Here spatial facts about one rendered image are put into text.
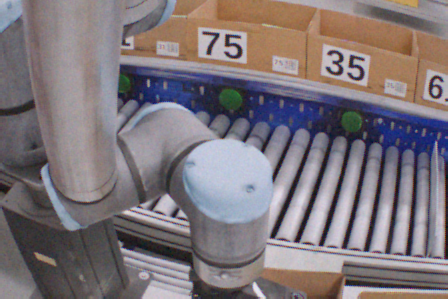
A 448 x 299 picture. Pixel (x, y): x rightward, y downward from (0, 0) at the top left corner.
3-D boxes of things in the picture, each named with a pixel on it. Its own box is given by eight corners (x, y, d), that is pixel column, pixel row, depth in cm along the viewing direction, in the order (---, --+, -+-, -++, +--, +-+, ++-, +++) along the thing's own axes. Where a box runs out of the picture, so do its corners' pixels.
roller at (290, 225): (270, 253, 123) (272, 240, 121) (314, 141, 165) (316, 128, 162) (289, 256, 122) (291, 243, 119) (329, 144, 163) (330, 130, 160)
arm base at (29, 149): (41, 179, 68) (24, 125, 62) (-24, 151, 74) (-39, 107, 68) (99, 107, 82) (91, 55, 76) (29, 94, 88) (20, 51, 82)
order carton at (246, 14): (185, 62, 171) (185, 17, 162) (216, 31, 194) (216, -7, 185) (305, 81, 160) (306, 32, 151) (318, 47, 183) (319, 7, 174)
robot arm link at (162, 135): (107, 117, 65) (145, 168, 56) (185, 86, 69) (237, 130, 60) (120, 174, 70) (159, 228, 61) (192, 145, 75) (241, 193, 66)
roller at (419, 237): (406, 269, 112) (411, 257, 110) (416, 160, 154) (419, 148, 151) (421, 270, 111) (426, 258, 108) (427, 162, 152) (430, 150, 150)
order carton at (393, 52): (305, 81, 160) (306, 32, 151) (318, 47, 183) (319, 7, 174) (413, 105, 149) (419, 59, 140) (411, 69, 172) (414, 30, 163)
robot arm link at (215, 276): (269, 223, 64) (262, 275, 56) (266, 248, 67) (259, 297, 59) (197, 218, 65) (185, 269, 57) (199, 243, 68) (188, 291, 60)
